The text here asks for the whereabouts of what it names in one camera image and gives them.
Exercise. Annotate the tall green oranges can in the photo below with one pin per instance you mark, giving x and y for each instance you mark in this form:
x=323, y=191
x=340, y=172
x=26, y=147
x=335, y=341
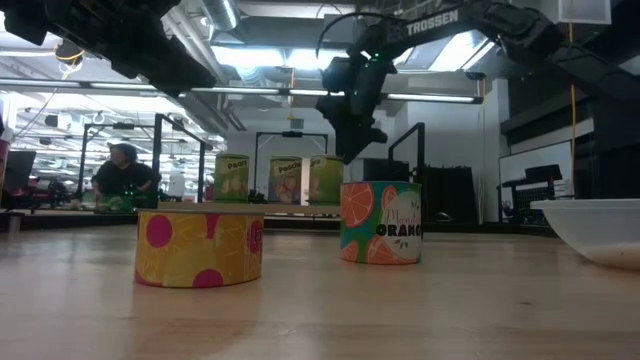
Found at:
x=324, y=181

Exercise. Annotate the tall peaches can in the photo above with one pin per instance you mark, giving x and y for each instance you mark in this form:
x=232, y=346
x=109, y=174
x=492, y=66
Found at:
x=285, y=182

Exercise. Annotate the short mandarin oranges can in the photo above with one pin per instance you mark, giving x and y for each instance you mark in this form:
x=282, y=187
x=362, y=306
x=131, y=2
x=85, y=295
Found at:
x=380, y=225

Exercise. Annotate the tall green pears can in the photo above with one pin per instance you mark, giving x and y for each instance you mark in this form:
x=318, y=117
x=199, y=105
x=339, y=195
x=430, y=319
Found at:
x=231, y=180

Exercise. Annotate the short yellow pink-dotted can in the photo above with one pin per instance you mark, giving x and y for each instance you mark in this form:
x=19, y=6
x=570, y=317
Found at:
x=190, y=250

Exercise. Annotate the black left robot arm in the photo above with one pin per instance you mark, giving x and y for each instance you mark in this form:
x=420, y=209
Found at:
x=75, y=20

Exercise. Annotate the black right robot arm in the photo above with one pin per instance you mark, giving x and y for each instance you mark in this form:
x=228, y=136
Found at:
x=430, y=22

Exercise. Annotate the wooden shelf board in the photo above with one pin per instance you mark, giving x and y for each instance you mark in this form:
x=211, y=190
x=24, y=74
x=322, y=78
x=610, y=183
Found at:
x=290, y=209

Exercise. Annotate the long LED light bar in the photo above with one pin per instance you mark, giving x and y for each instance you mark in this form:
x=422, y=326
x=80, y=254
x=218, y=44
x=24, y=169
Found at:
x=430, y=97

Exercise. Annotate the black background cabinet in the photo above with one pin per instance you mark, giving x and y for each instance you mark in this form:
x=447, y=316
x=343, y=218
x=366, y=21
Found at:
x=450, y=195

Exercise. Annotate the person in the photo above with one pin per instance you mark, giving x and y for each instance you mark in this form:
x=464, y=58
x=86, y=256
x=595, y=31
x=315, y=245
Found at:
x=122, y=180

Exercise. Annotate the black desk stand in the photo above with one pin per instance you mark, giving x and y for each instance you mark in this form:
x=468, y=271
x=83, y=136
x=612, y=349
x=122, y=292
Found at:
x=542, y=175

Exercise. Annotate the white whiteboard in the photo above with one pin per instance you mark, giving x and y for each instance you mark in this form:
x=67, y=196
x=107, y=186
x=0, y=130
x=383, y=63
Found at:
x=550, y=155

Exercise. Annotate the dark computer monitor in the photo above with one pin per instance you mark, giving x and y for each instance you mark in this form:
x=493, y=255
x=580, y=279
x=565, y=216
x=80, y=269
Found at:
x=17, y=172

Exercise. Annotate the translucent plastic bowl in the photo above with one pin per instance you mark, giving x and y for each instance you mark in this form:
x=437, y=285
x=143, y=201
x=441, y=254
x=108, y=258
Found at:
x=590, y=225

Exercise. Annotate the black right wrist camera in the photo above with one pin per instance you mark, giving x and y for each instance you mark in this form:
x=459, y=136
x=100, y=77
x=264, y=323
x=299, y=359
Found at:
x=336, y=75

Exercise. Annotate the black background rig frame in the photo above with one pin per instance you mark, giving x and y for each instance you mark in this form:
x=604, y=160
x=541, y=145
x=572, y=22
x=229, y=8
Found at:
x=291, y=134
x=120, y=126

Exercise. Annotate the silver ventilation duct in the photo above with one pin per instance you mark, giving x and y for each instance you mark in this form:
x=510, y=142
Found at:
x=220, y=12

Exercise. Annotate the black metal shelf frame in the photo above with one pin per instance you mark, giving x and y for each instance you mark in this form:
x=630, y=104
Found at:
x=156, y=165

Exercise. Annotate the black aluminium table frame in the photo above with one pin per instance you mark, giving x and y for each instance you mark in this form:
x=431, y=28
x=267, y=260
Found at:
x=75, y=221

